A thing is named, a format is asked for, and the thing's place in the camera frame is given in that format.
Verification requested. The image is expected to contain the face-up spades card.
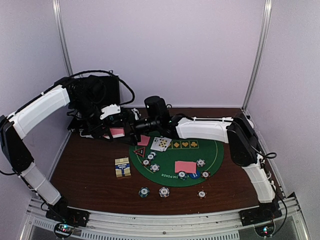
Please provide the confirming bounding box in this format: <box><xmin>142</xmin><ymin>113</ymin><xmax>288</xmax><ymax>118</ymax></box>
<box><xmin>150</xmin><ymin>137</ymin><xmax>160</xmax><ymax>151</ymax></box>
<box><xmin>155</xmin><ymin>137</ymin><xmax>172</xmax><ymax>152</ymax></box>

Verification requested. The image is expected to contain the round green poker mat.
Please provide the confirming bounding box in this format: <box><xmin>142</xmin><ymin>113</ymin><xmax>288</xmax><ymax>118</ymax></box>
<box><xmin>129</xmin><ymin>131</ymin><xmax>224</xmax><ymax>188</ymax></box>

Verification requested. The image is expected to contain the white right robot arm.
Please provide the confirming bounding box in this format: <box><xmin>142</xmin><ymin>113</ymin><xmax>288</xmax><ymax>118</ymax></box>
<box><xmin>125</xmin><ymin>110</ymin><xmax>280</xmax><ymax>221</ymax></box>

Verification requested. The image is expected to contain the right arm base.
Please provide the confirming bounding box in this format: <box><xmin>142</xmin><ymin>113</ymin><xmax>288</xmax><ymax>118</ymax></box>
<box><xmin>239</xmin><ymin>207</ymin><xmax>283</xmax><ymax>238</ymax></box>

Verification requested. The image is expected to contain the blue round button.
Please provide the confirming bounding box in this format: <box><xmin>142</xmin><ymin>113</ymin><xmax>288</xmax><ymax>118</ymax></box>
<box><xmin>189</xmin><ymin>172</ymin><xmax>201</xmax><ymax>180</ymax></box>

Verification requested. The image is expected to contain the pink playing card deck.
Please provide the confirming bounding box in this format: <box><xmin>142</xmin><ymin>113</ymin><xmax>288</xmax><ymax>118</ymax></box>
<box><xmin>103</xmin><ymin>127</ymin><xmax>125</xmax><ymax>139</ymax></box>

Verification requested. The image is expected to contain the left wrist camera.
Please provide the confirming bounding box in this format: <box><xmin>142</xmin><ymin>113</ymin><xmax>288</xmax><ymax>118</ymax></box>
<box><xmin>99</xmin><ymin>104</ymin><xmax>121</xmax><ymax>120</ymax></box>

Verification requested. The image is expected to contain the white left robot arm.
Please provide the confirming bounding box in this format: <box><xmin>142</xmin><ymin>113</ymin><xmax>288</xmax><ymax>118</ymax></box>
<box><xmin>0</xmin><ymin>71</ymin><xmax>118</xmax><ymax>222</ymax></box>

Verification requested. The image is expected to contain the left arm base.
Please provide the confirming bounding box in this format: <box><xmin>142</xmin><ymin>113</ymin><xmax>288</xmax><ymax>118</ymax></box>
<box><xmin>45</xmin><ymin>208</ymin><xmax>90</xmax><ymax>239</ymax></box>

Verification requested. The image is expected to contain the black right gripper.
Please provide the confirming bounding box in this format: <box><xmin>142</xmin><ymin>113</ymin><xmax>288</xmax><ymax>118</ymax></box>
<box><xmin>108</xmin><ymin>111</ymin><xmax>160</xmax><ymax>146</ymax></box>

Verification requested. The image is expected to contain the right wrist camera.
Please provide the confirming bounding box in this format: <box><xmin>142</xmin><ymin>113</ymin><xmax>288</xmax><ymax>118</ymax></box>
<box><xmin>144</xmin><ymin>95</ymin><xmax>170</xmax><ymax>122</ymax></box>

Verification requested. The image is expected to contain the dealt card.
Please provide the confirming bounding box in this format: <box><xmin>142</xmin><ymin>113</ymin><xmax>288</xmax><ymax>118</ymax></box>
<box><xmin>137</xmin><ymin>135</ymin><xmax>151</xmax><ymax>147</ymax></box>

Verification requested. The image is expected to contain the dark blue chip stack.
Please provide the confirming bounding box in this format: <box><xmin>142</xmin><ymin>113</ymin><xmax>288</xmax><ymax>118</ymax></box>
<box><xmin>138</xmin><ymin>187</ymin><xmax>150</xmax><ymax>198</ymax></box>

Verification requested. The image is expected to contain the black poker case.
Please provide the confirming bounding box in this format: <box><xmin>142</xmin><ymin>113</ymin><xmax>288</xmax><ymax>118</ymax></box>
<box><xmin>67</xmin><ymin>74</ymin><xmax>120</xmax><ymax>133</ymax></box>

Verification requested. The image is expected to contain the red triangular dealer marker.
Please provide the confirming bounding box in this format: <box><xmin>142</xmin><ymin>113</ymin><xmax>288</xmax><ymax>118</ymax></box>
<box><xmin>133</xmin><ymin>146</ymin><xmax>146</xmax><ymax>158</ymax></box>

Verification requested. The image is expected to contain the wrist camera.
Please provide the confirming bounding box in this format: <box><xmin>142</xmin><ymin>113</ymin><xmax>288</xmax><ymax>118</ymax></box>
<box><xmin>99</xmin><ymin>104</ymin><xmax>121</xmax><ymax>120</ymax></box>
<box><xmin>144</xmin><ymin>95</ymin><xmax>170</xmax><ymax>122</ymax></box>

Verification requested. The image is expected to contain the blue white chip stack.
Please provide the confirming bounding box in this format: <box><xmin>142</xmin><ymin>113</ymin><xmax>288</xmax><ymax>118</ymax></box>
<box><xmin>158</xmin><ymin>187</ymin><xmax>170</xmax><ymax>198</ymax></box>

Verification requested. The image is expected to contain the brown chip stack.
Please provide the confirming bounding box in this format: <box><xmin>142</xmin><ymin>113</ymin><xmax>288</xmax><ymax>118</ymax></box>
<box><xmin>197</xmin><ymin>190</ymin><xmax>207</xmax><ymax>199</ymax></box>

